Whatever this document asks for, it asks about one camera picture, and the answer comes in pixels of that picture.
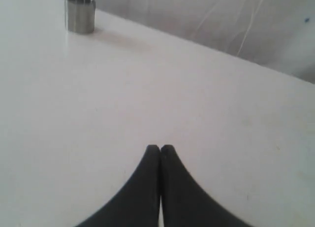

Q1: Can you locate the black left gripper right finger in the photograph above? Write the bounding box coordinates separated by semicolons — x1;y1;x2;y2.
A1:
160;145;249;227

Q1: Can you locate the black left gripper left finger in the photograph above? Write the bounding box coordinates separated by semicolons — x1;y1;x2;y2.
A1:
78;145;160;227

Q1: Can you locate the stainless steel cup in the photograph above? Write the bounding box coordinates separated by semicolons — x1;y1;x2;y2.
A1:
64;0;96;34

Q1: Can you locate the white backdrop curtain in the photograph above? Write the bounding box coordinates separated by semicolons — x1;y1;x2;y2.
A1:
96;0;315;83

